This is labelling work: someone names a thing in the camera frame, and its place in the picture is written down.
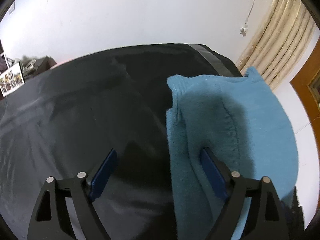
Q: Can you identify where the teal knit sweater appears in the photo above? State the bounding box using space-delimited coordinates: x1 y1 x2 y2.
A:
167 67 298 239

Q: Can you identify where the black cloth work mat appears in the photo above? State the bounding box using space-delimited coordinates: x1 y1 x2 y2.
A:
1 44 304 239

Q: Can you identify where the cream curtain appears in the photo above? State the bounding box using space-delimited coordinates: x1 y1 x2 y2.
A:
236 0 316 90

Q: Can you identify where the wooden window frame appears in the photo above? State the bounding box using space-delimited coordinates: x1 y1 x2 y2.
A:
290 52 320 136

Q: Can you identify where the photo collage frame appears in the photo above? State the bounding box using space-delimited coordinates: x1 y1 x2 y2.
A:
0 62 24 97

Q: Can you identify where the wall power cable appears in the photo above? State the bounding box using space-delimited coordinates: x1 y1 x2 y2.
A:
240 0 261 37

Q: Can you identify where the white wall switch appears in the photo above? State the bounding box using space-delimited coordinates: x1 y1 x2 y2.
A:
8 1 15 14

